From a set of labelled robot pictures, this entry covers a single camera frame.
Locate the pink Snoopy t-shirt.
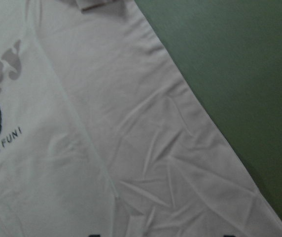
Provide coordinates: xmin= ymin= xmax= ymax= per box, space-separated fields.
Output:
xmin=0 ymin=0 xmax=282 ymax=237

